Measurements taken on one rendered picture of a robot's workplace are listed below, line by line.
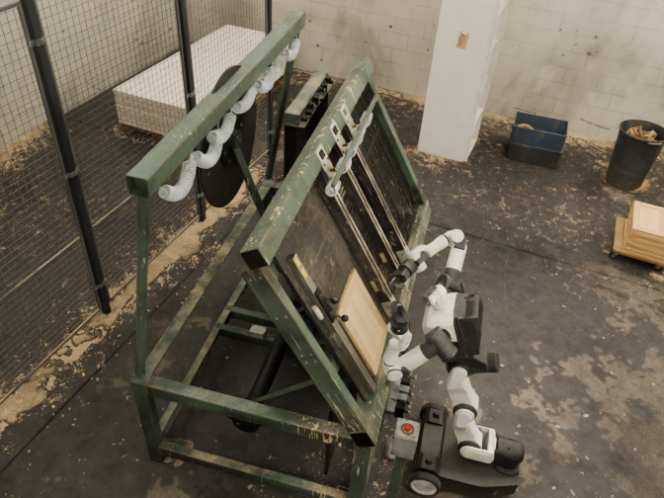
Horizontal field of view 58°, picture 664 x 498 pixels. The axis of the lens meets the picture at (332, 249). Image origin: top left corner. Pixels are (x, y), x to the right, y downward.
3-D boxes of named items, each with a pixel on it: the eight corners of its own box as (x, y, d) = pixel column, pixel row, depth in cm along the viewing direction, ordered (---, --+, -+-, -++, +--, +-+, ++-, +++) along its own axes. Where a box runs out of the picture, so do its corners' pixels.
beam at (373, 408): (357, 448, 315) (375, 447, 310) (348, 434, 310) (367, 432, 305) (418, 213, 482) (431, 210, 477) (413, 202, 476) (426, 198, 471)
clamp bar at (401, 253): (401, 268, 408) (435, 260, 397) (324, 115, 353) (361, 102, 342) (404, 258, 416) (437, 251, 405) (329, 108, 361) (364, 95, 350)
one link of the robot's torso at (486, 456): (492, 439, 385) (497, 427, 377) (491, 466, 370) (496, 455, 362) (460, 431, 389) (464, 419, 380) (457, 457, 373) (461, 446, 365)
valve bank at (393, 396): (404, 438, 342) (410, 412, 326) (380, 431, 344) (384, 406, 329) (417, 372, 379) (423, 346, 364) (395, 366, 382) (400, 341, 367)
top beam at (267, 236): (250, 271, 256) (269, 266, 251) (238, 253, 251) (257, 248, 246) (363, 73, 423) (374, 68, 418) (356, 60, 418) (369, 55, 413)
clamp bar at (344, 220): (387, 320, 369) (424, 313, 358) (298, 158, 314) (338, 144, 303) (390, 308, 377) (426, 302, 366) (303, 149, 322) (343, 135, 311)
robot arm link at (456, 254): (471, 232, 336) (462, 269, 329) (466, 240, 349) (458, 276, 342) (452, 227, 338) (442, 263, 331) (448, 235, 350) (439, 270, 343)
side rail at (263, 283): (348, 433, 310) (367, 431, 305) (239, 273, 259) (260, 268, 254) (350, 423, 314) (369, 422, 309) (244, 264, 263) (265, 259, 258)
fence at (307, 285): (368, 393, 326) (374, 393, 324) (286, 261, 282) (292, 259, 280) (370, 386, 330) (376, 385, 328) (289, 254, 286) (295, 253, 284)
